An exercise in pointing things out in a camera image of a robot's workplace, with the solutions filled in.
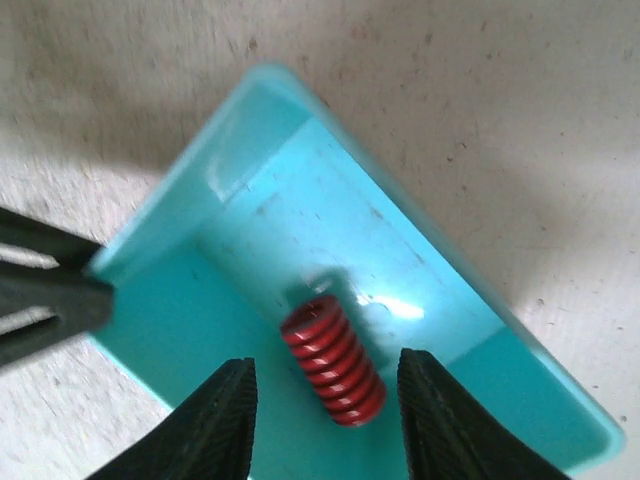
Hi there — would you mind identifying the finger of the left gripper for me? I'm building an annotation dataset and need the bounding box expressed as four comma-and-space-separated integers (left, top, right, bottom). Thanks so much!
1, 272, 114, 365
1, 207, 101, 265

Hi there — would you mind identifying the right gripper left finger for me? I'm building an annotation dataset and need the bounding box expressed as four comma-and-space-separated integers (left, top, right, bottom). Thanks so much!
90, 358, 258, 480

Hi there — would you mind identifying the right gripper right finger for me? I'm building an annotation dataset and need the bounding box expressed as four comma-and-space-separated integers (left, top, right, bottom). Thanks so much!
397, 348, 567, 480

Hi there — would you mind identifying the red spring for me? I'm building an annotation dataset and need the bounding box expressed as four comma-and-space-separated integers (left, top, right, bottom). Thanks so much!
280, 295, 387, 427

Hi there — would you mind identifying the teal plastic tray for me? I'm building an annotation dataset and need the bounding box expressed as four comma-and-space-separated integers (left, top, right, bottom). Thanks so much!
90, 65, 625, 479

